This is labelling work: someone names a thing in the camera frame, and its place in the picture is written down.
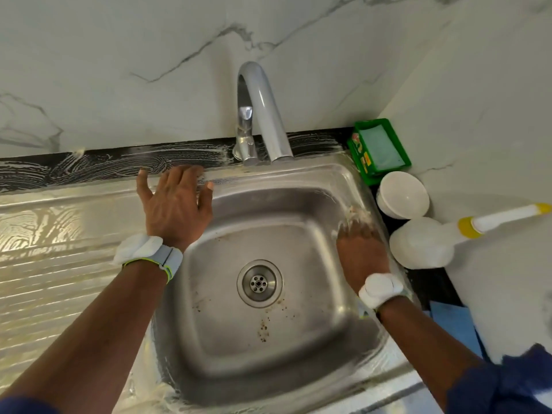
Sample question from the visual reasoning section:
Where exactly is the person's right hand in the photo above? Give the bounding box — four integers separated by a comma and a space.
335, 211, 392, 294

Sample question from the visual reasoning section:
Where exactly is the person's left hand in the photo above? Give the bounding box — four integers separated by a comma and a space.
136, 164, 215, 252

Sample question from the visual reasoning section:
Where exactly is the stainless steel sink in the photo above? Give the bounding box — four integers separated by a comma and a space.
0, 155, 424, 414

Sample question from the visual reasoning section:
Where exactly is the person's right forearm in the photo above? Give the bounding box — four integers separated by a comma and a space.
378, 297, 484, 411

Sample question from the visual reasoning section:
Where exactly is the person's left forearm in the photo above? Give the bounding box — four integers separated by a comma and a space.
0, 263, 165, 414

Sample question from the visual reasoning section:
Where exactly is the white left wrist tracker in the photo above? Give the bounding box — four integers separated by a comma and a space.
114, 233, 184, 283

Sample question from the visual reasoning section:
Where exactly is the white yellow spray bottle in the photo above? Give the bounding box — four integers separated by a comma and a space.
389, 202, 552, 271

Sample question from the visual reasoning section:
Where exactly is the white bowl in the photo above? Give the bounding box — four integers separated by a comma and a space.
376, 170, 431, 221

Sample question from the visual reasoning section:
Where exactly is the metal drain strainer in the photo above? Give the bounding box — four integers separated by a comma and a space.
236, 259, 284, 309

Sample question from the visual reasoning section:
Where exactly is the green soap tray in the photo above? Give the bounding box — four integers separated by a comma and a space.
347, 118, 412, 186

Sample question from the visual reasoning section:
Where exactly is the blue cloth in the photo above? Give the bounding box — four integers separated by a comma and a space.
428, 300, 484, 359

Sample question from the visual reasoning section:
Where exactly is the chrome faucet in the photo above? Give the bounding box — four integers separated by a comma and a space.
233, 62, 294, 164

